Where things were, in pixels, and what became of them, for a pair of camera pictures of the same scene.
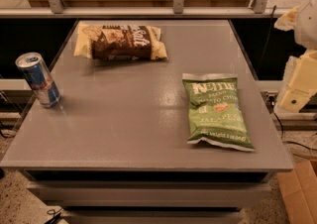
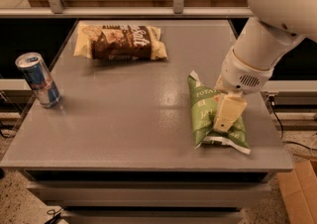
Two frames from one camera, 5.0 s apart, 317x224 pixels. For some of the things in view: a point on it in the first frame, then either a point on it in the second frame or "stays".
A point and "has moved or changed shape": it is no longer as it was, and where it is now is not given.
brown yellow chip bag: x=120 y=43 stays
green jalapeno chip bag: x=215 y=112 has moved or changed shape
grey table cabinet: x=115 y=150 stays
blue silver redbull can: x=40 y=78 stays
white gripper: x=308 y=25 → x=238 y=75
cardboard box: x=298 y=188 stays
